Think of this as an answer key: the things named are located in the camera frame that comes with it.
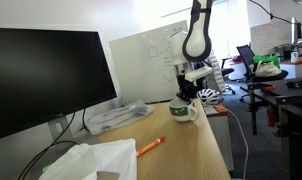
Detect white green ceramic cup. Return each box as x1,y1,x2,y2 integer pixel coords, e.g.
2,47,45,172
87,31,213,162
169,98,199,122

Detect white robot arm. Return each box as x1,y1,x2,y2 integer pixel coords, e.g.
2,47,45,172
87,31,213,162
168,0,213,102

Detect white paper bag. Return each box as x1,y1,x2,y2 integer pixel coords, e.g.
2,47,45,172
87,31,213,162
39,139,137,180

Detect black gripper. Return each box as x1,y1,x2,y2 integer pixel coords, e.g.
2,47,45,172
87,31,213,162
176,75,198,104

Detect black office chair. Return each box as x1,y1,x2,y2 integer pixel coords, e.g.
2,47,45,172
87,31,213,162
236,44,289,103

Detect green bag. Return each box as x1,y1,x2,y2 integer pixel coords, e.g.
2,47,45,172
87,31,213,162
253,55,280,69

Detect orange marker pen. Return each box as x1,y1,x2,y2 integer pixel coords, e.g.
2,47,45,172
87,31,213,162
136,136,166,157

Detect black computer monitor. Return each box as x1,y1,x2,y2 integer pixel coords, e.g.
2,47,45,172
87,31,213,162
0,28,117,139

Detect white bicycle helmet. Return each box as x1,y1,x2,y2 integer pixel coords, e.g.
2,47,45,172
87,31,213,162
197,89,220,105

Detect white whiteboard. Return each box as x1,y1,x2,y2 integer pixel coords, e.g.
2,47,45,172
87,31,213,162
109,20,187,103

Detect white cloth bag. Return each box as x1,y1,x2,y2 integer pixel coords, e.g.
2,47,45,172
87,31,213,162
253,61,281,77

